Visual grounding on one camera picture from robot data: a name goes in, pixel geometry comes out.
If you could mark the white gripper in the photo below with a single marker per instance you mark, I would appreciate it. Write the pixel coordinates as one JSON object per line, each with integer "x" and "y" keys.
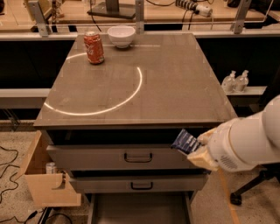
{"x": 222, "y": 148}

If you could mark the blue rxbar snack bar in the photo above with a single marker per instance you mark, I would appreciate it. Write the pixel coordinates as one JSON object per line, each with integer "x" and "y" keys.
{"x": 185, "y": 142}

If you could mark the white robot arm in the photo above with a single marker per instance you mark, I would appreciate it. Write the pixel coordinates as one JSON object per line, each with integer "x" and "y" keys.
{"x": 241, "y": 143}

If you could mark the grey middle drawer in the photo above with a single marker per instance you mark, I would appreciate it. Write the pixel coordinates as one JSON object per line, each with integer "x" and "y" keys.
{"x": 139, "y": 184}

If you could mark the grey drawer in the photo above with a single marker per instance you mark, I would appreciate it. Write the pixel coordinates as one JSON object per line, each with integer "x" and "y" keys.
{"x": 118, "y": 157}
{"x": 139, "y": 184}
{"x": 140, "y": 208}

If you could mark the grey top drawer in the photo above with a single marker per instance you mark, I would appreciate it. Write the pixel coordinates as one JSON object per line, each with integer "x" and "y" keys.
{"x": 118, "y": 157}

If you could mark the grey bottom drawer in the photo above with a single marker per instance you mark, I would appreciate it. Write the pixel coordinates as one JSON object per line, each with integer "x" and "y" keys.
{"x": 140, "y": 208}

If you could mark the grey drawer cabinet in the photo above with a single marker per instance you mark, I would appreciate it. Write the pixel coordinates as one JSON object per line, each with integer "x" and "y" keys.
{"x": 143, "y": 94}

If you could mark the left clear plastic bottle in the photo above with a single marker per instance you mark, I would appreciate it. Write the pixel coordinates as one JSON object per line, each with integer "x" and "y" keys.
{"x": 229, "y": 82}

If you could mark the clear plastic bottle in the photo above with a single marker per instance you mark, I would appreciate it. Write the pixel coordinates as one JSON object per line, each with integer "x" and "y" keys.
{"x": 229, "y": 82}
{"x": 241, "y": 81}

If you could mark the black office chair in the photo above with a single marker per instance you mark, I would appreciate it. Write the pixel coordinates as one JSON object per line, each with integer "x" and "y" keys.
{"x": 270, "y": 171}

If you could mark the right clear plastic bottle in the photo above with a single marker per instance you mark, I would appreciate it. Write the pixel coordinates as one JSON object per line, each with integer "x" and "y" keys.
{"x": 241, "y": 81}

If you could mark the white ceramic bowl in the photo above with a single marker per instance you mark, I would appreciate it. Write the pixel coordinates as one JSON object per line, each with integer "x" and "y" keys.
{"x": 121, "y": 36}

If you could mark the red soda can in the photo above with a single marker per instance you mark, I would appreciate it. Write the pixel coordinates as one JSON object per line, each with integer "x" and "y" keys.
{"x": 94, "y": 48}

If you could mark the white power strip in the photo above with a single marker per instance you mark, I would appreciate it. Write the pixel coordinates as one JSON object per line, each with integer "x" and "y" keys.
{"x": 190, "y": 5}

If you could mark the small silver can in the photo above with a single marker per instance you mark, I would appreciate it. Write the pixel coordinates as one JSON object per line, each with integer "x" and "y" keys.
{"x": 51, "y": 168}

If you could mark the wooden side box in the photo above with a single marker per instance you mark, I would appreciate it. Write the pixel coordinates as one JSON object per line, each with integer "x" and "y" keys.
{"x": 47, "y": 190}

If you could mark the black monitor stand base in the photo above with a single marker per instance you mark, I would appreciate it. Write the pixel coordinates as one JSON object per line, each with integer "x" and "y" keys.
{"x": 113, "y": 9}

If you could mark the grey metal railing frame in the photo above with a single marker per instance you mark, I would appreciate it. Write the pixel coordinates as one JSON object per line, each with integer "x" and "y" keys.
{"x": 41, "y": 10}

